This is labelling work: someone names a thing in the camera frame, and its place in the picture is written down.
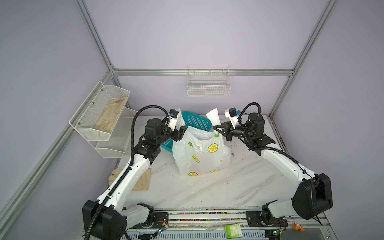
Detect white mesh shelf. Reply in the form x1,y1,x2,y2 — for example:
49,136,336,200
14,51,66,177
95,108,137,159
69,82,130,142

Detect teal plastic basket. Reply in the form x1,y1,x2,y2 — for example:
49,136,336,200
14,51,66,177
160,110,213,154

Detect aluminium mounting rail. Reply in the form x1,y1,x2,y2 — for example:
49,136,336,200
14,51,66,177
85,206,331,232

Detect lower white mesh shelf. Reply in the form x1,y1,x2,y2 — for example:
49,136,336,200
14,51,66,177
95,108,137,159

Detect upper white mesh shelf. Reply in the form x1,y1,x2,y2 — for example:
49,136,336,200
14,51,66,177
69,82,130,142

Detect beige glove on table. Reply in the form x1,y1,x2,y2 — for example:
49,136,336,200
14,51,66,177
108,169,152,191

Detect green small box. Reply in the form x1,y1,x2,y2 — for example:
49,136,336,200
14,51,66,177
225,224,243,240

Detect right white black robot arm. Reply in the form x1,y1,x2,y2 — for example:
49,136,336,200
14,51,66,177
213,113,333,227

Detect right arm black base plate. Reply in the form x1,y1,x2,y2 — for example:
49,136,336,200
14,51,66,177
246,210,288,227

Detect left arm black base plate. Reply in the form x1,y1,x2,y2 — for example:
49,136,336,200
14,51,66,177
126,212,169,230

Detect white wire wall basket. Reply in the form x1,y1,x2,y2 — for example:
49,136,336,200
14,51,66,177
187,65,232,97

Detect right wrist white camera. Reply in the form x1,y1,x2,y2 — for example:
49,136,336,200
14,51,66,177
225,108,239,129

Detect orange toy right rail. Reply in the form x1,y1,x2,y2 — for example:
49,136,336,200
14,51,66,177
293,223,306,232

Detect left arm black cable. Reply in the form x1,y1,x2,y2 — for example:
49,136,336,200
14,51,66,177
83,104,169,240

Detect wrist white camera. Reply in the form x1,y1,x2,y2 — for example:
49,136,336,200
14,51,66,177
225,108,239,129
168,109,179,131

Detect beige glove in shelf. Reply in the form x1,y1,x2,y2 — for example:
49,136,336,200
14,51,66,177
94,97,128,134

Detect white plastic bag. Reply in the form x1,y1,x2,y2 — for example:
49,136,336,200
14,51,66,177
173,126,231,177

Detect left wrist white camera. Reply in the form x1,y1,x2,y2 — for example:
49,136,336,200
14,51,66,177
168,109,179,131

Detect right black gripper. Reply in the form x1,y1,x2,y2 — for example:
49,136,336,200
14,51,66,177
212,122,253,143

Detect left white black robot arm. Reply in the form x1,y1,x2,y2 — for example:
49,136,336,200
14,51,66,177
82,118,188,240

